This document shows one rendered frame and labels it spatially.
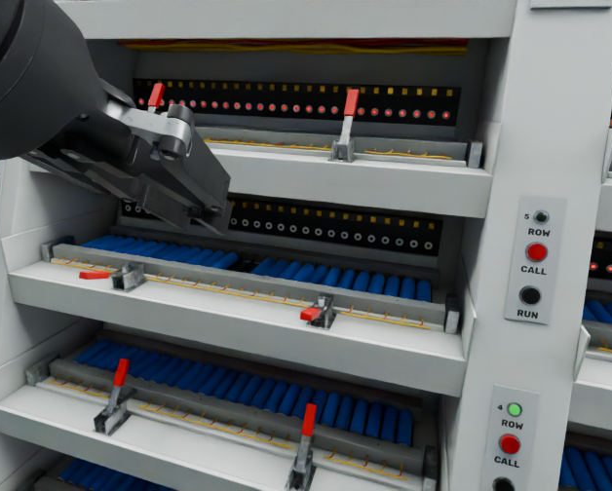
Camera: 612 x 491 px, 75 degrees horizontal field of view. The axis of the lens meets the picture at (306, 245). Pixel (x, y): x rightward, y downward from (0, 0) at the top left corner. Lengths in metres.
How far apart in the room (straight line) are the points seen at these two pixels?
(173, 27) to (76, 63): 0.41
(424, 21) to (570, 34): 0.14
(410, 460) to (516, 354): 0.19
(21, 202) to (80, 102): 0.50
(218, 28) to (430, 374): 0.47
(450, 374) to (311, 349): 0.15
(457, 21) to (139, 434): 0.62
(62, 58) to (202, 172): 0.09
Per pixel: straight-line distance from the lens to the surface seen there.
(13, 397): 0.75
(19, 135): 0.20
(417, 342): 0.46
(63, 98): 0.19
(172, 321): 0.53
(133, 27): 0.64
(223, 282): 0.54
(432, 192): 0.45
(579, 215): 0.46
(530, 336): 0.46
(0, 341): 0.72
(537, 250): 0.44
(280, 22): 0.54
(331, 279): 0.54
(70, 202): 0.75
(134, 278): 0.58
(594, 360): 0.52
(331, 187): 0.46
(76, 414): 0.68
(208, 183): 0.26
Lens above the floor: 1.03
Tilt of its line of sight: 1 degrees down
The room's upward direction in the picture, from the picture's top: 8 degrees clockwise
